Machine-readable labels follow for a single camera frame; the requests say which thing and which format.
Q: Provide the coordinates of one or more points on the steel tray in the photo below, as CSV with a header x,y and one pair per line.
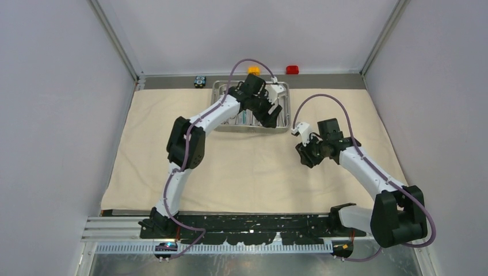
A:
x,y
218,91
270,107

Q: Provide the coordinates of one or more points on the right steel tray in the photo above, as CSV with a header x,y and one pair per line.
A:
x,y
270,107

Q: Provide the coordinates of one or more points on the red button block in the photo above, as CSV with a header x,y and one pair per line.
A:
x,y
292,70

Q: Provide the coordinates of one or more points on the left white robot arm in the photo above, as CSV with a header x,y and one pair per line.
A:
x,y
186,144

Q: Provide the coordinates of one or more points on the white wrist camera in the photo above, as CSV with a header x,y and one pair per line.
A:
x,y
274,91
304,131

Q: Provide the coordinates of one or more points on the small blue owl toy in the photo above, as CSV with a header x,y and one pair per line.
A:
x,y
200,82

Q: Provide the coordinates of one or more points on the green white packet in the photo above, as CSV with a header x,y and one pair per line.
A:
x,y
243,118

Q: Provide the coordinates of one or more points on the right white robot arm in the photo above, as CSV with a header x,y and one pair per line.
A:
x,y
397,216

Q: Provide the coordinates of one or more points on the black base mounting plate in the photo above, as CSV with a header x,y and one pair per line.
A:
x,y
249,229

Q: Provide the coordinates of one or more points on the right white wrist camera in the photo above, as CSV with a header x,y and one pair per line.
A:
x,y
304,131

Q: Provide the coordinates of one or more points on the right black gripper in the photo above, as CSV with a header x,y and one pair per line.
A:
x,y
307,158

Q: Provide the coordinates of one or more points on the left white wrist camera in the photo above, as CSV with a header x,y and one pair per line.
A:
x,y
274,91

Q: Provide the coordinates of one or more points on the left steel tray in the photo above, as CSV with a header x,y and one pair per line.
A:
x,y
218,91

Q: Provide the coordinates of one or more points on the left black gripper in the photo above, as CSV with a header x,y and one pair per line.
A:
x,y
269,120

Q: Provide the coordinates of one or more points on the yellow button block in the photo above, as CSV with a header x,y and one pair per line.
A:
x,y
254,70

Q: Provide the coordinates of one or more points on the beige cloth wrap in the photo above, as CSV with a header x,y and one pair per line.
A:
x,y
245,172

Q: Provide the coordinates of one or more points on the wire mesh steel basket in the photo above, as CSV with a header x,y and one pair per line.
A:
x,y
283,121

